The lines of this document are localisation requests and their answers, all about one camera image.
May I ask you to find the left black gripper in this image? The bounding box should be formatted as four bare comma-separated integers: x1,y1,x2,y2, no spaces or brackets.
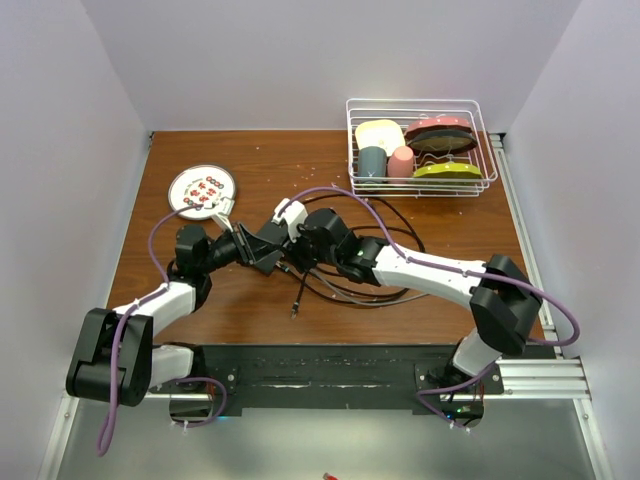
199,221,279,274

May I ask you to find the black network switch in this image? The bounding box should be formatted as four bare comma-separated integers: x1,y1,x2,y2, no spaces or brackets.
250,221,289,275

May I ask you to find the black ethernet cable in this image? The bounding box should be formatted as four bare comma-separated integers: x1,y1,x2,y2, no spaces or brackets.
277,193,426,321

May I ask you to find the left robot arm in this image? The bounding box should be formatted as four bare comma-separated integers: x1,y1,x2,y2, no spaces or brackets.
66,221,298,406

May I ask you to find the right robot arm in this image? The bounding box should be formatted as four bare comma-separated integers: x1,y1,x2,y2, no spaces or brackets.
267,203,542,393

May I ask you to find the round white patterned plate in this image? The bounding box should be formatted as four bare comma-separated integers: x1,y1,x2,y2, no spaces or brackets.
167,164,238,221

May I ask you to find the dark grey cup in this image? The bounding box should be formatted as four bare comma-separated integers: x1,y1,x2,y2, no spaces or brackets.
357,146,387,184

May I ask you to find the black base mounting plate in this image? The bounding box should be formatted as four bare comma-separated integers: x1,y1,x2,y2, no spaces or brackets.
157,345,504,425

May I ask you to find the pink cup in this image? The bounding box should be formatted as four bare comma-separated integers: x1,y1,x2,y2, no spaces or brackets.
387,146,414,182

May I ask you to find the cream yellow plate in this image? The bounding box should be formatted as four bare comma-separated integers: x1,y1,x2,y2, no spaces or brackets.
354,119,406,156

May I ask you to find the black brown bowl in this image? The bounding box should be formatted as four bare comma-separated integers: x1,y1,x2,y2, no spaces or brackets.
408,130,477,156

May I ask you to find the olive green bowl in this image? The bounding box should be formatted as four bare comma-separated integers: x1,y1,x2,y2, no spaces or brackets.
412,162,483,180

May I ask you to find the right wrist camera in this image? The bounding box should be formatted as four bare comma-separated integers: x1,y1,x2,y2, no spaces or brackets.
271,198,308,242

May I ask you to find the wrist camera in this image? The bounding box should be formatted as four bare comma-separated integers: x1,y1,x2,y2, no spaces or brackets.
211,197,235,231
271,198,308,242

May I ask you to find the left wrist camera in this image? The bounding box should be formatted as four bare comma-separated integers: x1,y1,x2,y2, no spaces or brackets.
211,197,235,231

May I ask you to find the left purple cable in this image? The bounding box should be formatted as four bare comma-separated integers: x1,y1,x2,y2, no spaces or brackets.
95,201,228,458

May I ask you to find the white wire dish rack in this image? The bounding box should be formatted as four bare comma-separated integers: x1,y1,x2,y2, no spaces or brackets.
345,98,499,198

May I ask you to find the aluminium frame rail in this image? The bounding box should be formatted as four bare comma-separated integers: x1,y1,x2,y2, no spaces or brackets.
41,130,605,479

